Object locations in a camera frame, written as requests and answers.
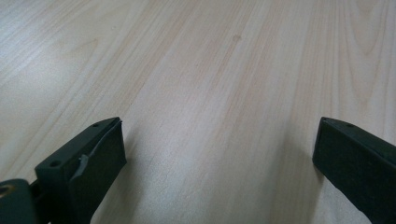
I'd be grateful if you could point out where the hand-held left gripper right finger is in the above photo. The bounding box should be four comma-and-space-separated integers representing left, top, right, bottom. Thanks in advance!
311, 116, 396, 224

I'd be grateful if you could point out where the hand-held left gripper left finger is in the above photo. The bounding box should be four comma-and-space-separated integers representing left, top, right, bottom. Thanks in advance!
34, 116, 128, 224

